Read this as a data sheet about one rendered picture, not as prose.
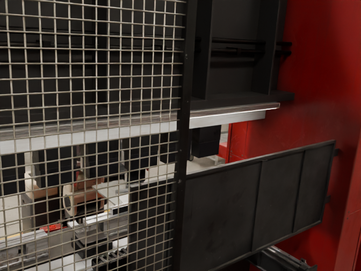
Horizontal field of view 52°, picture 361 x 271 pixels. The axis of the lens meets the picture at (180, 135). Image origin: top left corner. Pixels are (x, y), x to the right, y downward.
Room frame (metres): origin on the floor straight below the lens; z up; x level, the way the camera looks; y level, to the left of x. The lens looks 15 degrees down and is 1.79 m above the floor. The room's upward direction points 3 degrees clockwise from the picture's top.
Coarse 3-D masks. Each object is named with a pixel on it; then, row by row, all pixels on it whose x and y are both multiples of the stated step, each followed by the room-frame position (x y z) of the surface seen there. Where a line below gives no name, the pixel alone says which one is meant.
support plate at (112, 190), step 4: (120, 180) 1.89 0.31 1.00; (100, 184) 1.82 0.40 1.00; (104, 184) 1.82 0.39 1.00; (112, 184) 1.83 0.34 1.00; (124, 184) 1.84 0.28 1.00; (112, 188) 1.78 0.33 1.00; (116, 188) 1.78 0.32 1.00; (120, 188) 1.78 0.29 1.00; (124, 188) 1.79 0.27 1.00; (100, 192) 1.72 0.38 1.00; (104, 192) 1.72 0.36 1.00; (112, 192) 1.73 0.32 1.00; (104, 196) 1.69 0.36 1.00; (112, 200) 1.64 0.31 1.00; (116, 200) 1.64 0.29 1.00; (116, 204) 1.60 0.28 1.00
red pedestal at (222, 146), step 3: (219, 144) 3.40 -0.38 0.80; (222, 144) 3.41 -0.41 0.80; (225, 144) 3.41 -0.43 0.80; (219, 147) 3.40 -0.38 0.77; (222, 147) 3.36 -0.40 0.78; (225, 147) 3.34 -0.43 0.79; (219, 150) 3.39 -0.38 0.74; (222, 150) 3.36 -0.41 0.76; (225, 150) 3.33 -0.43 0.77; (219, 153) 3.39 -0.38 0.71; (222, 153) 3.36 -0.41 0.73; (225, 153) 3.33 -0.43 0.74; (219, 156) 3.39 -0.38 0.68; (222, 156) 3.35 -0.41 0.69; (225, 156) 3.33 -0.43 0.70; (225, 159) 3.43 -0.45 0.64
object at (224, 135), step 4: (224, 132) 5.64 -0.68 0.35; (220, 136) 5.47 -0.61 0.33; (224, 136) 5.49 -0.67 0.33; (220, 140) 5.24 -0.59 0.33; (224, 140) 5.25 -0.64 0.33; (192, 156) 5.19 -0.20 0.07; (208, 156) 4.84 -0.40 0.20; (216, 156) 4.72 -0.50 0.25; (216, 160) 4.72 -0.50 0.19; (216, 164) 4.72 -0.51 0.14; (220, 164) 4.76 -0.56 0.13
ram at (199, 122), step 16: (240, 112) 2.00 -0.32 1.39; (256, 112) 2.08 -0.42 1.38; (128, 128) 1.56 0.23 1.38; (144, 128) 1.61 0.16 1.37; (192, 128) 1.79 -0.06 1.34; (0, 144) 1.24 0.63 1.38; (16, 144) 1.28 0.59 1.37; (32, 144) 1.31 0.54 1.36; (48, 144) 1.35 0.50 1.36; (64, 144) 1.39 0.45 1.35
